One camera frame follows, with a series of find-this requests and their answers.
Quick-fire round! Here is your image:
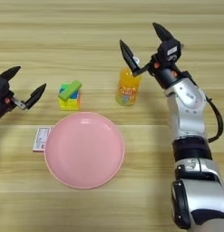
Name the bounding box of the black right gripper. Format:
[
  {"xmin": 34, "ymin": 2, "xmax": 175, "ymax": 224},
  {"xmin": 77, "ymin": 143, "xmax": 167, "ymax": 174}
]
[{"xmin": 119, "ymin": 22, "xmax": 196, "ymax": 90}]

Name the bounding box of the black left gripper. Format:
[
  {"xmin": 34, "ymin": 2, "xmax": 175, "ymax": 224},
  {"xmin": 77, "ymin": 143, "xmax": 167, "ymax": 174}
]
[{"xmin": 0, "ymin": 65, "xmax": 47, "ymax": 122}]

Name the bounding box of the green rectangular block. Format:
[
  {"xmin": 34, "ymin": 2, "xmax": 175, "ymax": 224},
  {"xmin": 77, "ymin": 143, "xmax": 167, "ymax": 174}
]
[{"xmin": 58, "ymin": 80, "xmax": 83, "ymax": 102}]

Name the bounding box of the orange juice bottle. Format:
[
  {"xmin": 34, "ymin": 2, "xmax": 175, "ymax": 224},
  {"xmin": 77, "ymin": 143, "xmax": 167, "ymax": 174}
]
[{"xmin": 115, "ymin": 55, "xmax": 142, "ymax": 107}]

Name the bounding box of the small white red card box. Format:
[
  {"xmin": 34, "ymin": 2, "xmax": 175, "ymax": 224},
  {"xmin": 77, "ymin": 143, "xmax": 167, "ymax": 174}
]
[{"xmin": 32, "ymin": 126, "xmax": 53, "ymax": 153}]

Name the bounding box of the pink round plate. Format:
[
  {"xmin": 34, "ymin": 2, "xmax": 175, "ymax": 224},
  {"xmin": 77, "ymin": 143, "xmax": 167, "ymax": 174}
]
[{"xmin": 44, "ymin": 111, "xmax": 126, "ymax": 190}]

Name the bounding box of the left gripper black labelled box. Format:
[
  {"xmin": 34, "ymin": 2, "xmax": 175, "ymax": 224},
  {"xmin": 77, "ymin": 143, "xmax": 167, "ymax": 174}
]
[{"xmin": 0, "ymin": 75, "xmax": 11, "ymax": 102}]

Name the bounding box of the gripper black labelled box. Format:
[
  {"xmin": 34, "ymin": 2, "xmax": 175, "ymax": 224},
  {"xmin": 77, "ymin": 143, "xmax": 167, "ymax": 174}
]
[
  {"xmin": 0, "ymin": 75, "xmax": 11, "ymax": 102},
  {"xmin": 157, "ymin": 39, "xmax": 181, "ymax": 66}
]

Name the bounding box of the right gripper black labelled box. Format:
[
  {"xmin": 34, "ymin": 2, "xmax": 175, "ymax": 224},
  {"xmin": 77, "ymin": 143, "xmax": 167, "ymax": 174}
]
[{"xmin": 157, "ymin": 39, "xmax": 181, "ymax": 66}]

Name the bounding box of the colourful puzzle cube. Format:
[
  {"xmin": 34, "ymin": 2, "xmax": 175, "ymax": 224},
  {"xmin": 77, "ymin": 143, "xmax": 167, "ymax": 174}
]
[{"xmin": 57, "ymin": 83, "xmax": 82, "ymax": 111}]

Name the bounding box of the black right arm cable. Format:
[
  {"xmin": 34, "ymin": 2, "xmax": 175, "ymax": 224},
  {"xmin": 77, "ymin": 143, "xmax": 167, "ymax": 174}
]
[{"xmin": 205, "ymin": 96, "xmax": 224, "ymax": 143}]

